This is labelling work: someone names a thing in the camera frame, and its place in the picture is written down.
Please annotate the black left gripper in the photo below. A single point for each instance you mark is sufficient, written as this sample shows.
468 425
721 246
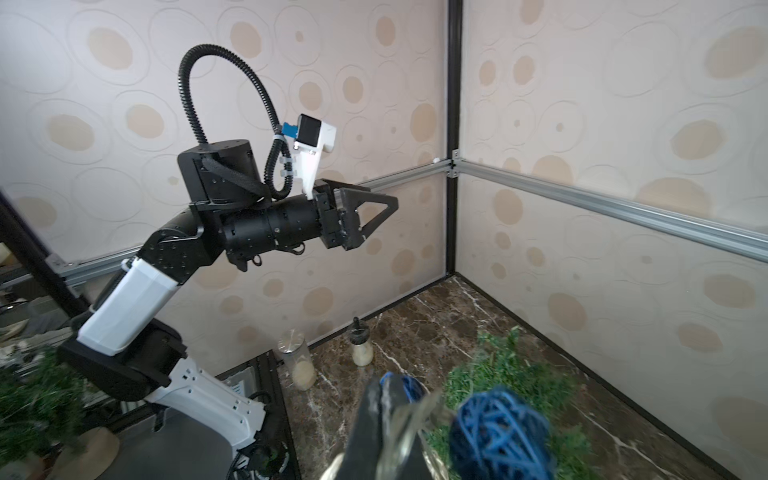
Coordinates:
339 205

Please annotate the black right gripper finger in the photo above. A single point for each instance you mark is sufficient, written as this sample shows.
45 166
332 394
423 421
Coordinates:
385 441

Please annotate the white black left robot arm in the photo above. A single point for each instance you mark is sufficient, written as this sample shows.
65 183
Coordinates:
123 349

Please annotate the small green christmas tree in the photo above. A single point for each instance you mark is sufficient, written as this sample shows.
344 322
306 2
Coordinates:
516 390

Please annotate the small bottle with black cap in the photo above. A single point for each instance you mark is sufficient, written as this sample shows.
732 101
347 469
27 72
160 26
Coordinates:
359 337

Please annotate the glass jar with steel lid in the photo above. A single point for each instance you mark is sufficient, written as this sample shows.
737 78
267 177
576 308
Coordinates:
293 350

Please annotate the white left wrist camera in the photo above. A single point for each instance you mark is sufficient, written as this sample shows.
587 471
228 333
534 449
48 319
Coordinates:
311 139

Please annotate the black corner frame post left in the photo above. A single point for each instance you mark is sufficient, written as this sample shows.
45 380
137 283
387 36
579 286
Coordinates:
455 18

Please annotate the aluminium rail left wall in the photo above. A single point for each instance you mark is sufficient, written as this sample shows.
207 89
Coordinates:
195 238

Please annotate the aluminium rail wall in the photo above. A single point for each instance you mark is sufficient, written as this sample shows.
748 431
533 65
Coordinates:
195 238
728 238

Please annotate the aluminium rail back wall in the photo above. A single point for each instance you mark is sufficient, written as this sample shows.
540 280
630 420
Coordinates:
728 238

